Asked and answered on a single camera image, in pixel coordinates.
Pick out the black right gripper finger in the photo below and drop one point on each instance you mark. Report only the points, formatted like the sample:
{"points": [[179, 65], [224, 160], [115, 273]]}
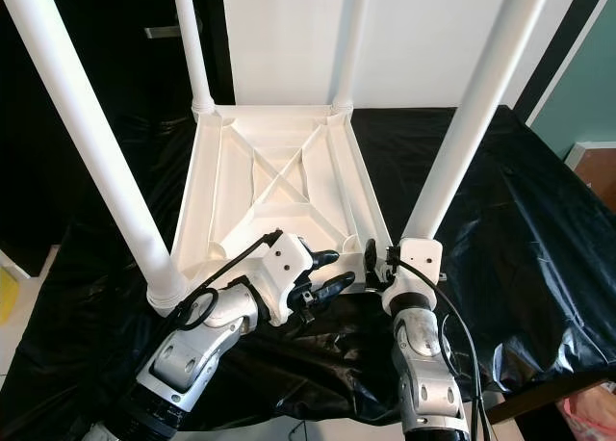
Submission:
{"points": [[371, 260]]}

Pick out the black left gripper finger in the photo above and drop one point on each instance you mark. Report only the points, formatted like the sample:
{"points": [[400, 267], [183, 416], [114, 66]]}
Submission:
{"points": [[323, 258], [332, 285]]}

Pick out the black plastic table cover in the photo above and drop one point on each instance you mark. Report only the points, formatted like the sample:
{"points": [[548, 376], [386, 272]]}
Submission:
{"points": [[529, 229]]}

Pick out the yellow container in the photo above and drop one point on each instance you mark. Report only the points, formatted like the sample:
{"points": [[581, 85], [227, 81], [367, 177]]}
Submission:
{"points": [[8, 292]]}

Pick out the brown and white flat board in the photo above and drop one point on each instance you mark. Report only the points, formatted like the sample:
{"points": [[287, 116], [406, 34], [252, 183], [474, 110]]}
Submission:
{"points": [[597, 162]]}

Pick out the pink plastic bag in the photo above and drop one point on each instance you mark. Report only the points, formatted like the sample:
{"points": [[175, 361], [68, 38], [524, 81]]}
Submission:
{"points": [[592, 414]]}

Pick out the black door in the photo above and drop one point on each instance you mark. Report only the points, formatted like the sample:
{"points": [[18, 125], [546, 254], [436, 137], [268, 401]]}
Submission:
{"points": [[77, 123]]}

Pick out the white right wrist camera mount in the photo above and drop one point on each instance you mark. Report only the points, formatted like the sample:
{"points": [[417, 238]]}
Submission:
{"points": [[419, 258]]}

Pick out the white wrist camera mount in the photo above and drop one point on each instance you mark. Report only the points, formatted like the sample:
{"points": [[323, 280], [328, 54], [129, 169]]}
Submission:
{"points": [[419, 258], [284, 263]]}

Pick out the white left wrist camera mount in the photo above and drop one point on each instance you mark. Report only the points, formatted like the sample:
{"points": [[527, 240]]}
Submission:
{"points": [[284, 263]]}

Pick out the dark grey wall trim strip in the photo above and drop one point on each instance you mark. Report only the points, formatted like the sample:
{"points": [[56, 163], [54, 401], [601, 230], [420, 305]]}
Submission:
{"points": [[563, 37]]}

